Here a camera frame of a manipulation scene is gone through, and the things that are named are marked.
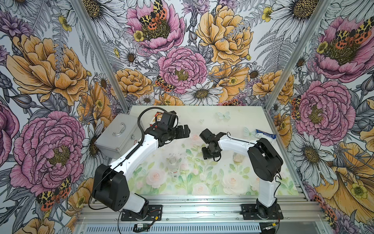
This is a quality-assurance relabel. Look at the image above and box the clear bottle white label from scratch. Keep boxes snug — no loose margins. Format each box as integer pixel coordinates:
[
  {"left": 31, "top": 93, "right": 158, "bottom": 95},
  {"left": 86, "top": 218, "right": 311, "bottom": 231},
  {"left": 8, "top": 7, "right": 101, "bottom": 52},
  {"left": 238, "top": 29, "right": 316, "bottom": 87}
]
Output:
[{"left": 167, "top": 156, "right": 180, "bottom": 179}]

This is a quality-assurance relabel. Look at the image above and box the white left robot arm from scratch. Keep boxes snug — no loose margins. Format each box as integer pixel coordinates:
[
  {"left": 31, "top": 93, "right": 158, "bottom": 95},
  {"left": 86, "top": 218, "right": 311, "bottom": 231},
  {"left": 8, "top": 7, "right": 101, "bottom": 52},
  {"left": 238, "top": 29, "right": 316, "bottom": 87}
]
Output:
[{"left": 91, "top": 108, "right": 191, "bottom": 219}]

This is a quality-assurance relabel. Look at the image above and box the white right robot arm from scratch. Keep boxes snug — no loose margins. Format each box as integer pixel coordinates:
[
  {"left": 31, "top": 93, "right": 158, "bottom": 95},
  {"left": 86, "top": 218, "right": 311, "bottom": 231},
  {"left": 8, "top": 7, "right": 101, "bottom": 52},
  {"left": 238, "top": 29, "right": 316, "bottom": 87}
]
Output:
[{"left": 199, "top": 129, "right": 283, "bottom": 221}]

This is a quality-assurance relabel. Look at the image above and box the red cigarette box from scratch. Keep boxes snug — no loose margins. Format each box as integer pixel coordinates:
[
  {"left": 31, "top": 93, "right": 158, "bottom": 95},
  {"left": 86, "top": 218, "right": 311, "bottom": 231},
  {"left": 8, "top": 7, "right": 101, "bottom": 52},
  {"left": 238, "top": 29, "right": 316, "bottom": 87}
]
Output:
[{"left": 150, "top": 112, "right": 163, "bottom": 126}]

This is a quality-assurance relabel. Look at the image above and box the silver metal case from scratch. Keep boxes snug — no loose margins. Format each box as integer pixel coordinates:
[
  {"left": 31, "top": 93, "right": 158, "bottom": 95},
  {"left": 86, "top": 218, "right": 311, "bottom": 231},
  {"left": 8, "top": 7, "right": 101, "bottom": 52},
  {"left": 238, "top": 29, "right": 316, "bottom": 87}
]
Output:
[{"left": 95, "top": 114, "right": 141, "bottom": 159}]

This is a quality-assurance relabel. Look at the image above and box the blue white bandage packet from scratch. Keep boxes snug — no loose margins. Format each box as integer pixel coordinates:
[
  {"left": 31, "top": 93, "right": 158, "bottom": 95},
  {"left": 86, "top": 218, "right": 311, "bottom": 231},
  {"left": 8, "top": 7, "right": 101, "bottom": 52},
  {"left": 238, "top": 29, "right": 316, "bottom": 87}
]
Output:
[{"left": 255, "top": 129, "right": 277, "bottom": 143}]

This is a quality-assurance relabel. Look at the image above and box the small green circuit board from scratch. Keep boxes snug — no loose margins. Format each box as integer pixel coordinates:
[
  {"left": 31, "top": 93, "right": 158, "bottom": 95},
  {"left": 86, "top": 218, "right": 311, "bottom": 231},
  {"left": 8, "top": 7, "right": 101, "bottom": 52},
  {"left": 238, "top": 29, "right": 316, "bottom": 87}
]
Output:
[{"left": 132, "top": 223, "right": 149, "bottom": 233}]

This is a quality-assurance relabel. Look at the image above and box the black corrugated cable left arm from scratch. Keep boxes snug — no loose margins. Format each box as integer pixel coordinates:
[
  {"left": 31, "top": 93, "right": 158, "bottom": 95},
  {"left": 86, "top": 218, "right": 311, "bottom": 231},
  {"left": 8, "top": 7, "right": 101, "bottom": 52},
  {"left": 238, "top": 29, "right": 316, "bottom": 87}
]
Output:
[{"left": 124, "top": 106, "right": 179, "bottom": 160}]

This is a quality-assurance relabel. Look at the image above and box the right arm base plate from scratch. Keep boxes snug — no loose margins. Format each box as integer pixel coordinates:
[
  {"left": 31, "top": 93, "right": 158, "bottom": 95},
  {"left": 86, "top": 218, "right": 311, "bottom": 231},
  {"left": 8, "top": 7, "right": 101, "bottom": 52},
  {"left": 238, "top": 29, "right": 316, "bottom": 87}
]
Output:
[{"left": 240, "top": 204, "right": 284, "bottom": 220}]

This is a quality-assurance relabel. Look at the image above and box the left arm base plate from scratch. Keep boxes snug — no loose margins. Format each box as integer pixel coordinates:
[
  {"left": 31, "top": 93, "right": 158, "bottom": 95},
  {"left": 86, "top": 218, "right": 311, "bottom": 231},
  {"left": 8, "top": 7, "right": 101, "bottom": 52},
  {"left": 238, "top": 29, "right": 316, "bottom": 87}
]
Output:
[{"left": 120, "top": 204, "right": 163, "bottom": 221}]

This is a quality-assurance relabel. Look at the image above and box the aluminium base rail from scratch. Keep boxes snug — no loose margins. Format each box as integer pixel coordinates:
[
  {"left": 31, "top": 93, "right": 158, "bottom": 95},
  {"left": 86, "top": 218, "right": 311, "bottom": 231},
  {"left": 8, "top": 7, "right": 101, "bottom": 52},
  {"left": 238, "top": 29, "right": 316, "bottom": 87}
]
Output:
[{"left": 74, "top": 195, "right": 333, "bottom": 234}]

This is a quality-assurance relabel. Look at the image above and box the left aluminium corner post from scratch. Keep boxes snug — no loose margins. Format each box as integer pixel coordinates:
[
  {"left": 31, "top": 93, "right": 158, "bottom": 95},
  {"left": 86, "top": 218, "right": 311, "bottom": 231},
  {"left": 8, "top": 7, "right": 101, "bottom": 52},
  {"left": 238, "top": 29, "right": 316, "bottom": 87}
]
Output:
[{"left": 72, "top": 1, "right": 131, "bottom": 114}]

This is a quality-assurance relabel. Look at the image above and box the aluminium corner post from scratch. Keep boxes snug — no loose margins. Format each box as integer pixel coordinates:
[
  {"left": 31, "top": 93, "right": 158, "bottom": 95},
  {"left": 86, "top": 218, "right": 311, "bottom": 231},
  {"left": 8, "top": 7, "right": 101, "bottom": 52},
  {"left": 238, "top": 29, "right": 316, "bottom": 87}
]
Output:
[
  {"left": 264, "top": 0, "right": 333, "bottom": 111},
  {"left": 72, "top": 1, "right": 131, "bottom": 114}
]

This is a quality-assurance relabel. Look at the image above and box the right aluminium corner post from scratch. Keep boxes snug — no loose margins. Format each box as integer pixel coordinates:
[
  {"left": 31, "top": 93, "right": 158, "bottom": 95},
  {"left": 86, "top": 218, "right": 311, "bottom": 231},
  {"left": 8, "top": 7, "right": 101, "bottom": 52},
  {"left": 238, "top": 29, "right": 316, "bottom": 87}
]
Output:
[{"left": 264, "top": 0, "right": 333, "bottom": 111}]

